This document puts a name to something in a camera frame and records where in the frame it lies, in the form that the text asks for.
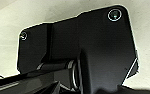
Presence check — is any dark robot base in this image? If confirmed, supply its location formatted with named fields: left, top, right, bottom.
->
left=16, top=3, right=140, bottom=92

